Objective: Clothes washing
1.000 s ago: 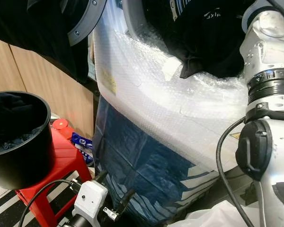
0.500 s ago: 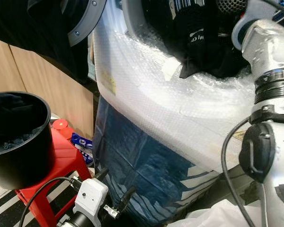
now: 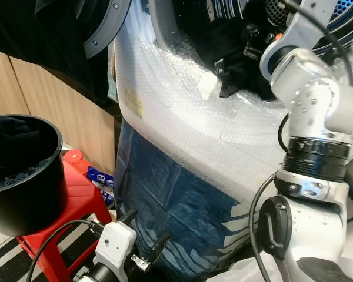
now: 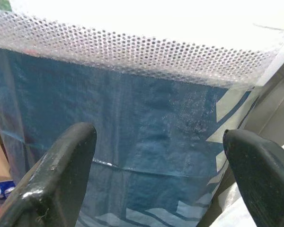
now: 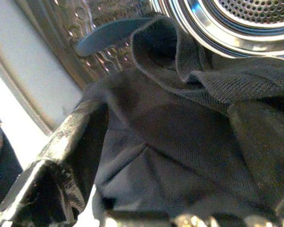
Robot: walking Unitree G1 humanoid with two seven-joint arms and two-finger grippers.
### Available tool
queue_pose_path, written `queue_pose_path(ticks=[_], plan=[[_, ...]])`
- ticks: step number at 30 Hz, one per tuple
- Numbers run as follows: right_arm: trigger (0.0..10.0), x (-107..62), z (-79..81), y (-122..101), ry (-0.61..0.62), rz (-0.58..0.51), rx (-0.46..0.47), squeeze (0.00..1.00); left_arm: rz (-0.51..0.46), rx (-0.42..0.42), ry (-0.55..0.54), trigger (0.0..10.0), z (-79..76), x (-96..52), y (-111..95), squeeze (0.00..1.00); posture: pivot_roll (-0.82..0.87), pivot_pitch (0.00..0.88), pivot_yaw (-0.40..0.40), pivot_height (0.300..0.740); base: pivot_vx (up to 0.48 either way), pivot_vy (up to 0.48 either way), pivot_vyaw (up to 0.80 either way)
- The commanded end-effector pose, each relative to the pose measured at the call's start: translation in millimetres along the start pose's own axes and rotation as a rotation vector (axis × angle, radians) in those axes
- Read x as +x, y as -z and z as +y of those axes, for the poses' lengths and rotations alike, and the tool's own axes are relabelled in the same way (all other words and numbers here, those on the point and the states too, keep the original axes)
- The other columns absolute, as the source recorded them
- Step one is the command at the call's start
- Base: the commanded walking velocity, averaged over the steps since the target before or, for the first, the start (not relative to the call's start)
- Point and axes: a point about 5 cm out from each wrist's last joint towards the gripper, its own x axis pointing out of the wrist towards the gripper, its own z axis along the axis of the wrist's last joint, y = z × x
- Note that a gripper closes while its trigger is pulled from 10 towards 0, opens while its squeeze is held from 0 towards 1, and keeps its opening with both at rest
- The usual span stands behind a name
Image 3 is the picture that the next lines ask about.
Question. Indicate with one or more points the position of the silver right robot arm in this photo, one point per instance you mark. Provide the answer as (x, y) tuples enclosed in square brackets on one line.
[(312, 117)]

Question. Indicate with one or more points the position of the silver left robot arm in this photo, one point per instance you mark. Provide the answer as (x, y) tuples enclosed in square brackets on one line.
[(97, 275)]

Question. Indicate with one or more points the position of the bubble-wrapped white washing machine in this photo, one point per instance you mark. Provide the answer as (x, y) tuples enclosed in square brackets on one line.
[(188, 135)]

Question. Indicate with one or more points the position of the dark clothes pile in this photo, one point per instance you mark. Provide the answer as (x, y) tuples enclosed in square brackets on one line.
[(12, 147)]

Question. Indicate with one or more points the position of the blue striped plastic wrap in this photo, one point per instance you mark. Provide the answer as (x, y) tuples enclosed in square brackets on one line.
[(176, 200)]

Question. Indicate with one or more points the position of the blue printed packet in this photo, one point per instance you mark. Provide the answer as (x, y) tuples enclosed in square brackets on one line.
[(100, 176)]

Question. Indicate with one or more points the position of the red plastic stool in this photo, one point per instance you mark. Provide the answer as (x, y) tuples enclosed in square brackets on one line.
[(76, 205)]

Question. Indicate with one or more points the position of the red round plastic object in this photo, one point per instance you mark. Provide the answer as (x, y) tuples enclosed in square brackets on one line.
[(73, 156)]

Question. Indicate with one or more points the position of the perforated steel washer drum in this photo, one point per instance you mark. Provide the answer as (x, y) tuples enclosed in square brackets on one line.
[(344, 12)]

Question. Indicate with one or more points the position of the white plastic sheet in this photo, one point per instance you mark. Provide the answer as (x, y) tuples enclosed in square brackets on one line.
[(253, 271)]

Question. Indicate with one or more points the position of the black plastic bucket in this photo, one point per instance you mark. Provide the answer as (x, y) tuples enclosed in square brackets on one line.
[(23, 200)]

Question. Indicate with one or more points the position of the yellow rectangular label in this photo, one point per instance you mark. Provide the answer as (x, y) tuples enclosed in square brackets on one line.
[(133, 103)]

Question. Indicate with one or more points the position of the black white striped mat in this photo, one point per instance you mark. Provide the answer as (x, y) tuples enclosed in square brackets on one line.
[(6, 264)]

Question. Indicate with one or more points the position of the large black hanging garment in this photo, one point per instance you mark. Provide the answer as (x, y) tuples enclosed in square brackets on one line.
[(47, 29)]

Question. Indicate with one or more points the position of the wooden cabinet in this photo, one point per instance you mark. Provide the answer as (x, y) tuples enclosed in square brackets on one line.
[(41, 88)]

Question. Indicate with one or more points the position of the grey round washer door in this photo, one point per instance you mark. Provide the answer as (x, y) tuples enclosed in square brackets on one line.
[(106, 26)]

